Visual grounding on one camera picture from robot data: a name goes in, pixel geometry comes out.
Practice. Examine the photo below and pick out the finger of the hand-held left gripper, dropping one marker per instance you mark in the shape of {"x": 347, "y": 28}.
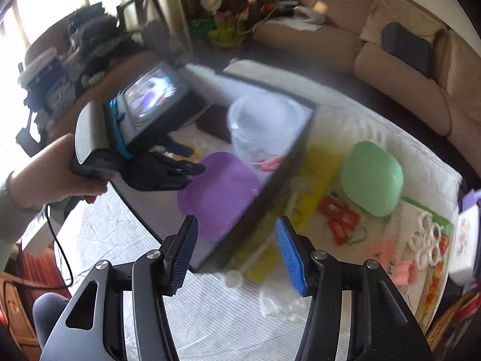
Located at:
{"x": 184, "y": 173}
{"x": 178, "y": 148}

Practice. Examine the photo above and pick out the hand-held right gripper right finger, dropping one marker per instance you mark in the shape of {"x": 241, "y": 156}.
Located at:
{"x": 291, "y": 259}

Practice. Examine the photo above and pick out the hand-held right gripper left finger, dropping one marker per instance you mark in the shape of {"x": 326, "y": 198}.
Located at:
{"x": 184, "y": 259}

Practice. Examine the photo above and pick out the purple plastic bowl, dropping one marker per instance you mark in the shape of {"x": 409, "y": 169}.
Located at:
{"x": 221, "y": 195}

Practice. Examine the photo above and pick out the dark grey cardboard box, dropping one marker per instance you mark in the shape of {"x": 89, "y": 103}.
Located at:
{"x": 263, "y": 214}

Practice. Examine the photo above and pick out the clear plastic bucket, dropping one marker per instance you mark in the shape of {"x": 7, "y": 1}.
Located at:
{"x": 263, "y": 128}

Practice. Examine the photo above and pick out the person's left forearm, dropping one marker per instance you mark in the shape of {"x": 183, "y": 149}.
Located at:
{"x": 11, "y": 229}

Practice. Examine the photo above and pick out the white cloth-covered desktop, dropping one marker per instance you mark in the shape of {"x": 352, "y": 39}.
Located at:
{"x": 225, "y": 327}

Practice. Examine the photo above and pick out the person's left hand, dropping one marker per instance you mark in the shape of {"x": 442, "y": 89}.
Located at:
{"x": 49, "y": 180}

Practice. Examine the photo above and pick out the crumpled clear plastic bag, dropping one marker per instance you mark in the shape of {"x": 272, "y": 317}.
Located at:
{"x": 278, "y": 304}

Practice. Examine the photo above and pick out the red candy wrappers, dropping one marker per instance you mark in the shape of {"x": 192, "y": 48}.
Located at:
{"x": 338, "y": 218}

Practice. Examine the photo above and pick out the long yellow packet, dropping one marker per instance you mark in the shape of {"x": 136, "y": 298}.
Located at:
{"x": 312, "y": 180}

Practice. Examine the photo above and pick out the green bag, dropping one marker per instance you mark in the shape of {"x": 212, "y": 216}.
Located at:
{"x": 225, "y": 35}

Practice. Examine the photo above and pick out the group of pink clips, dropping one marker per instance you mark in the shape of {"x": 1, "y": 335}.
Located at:
{"x": 402, "y": 270}

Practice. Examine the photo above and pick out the green plastic bowl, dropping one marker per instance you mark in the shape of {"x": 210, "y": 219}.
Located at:
{"x": 372, "y": 176}

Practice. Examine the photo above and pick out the clear printed plastic bag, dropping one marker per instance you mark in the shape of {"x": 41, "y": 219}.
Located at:
{"x": 413, "y": 301}

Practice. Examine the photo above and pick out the cluster of white rings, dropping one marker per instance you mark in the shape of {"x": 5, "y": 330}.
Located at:
{"x": 424, "y": 233}

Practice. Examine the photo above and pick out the sheets of paper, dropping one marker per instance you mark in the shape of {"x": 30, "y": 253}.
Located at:
{"x": 300, "y": 25}

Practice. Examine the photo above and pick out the white tissue box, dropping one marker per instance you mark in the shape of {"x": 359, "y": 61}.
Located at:
{"x": 466, "y": 248}

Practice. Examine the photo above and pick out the pile of snack packets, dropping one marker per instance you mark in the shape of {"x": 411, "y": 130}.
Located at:
{"x": 458, "y": 316}

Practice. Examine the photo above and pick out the brown sofa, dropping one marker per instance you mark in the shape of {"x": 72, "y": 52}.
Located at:
{"x": 319, "y": 41}

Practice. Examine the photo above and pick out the lilac lidded container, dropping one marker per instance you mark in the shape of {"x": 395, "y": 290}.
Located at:
{"x": 473, "y": 199}

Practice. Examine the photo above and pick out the dark lumbar cushion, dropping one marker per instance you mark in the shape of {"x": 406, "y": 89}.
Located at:
{"x": 406, "y": 45}

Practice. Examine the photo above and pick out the tan sofa cushion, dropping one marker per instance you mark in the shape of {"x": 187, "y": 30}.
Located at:
{"x": 462, "y": 60}
{"x": 394, "y": 7}

